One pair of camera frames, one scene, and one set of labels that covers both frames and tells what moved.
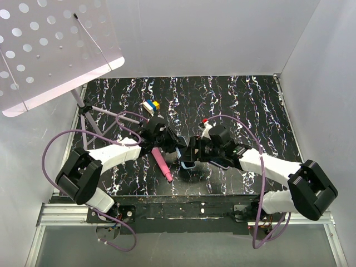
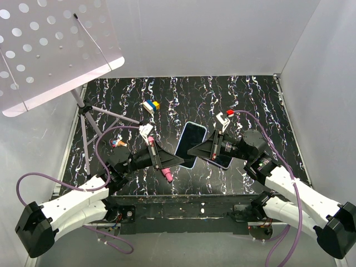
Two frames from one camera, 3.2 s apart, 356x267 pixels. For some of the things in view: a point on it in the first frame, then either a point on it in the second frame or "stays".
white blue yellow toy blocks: x=151 y=106 stays
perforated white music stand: x=48 y=48 stays
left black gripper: x=174 y=141 -> x=163 y=158
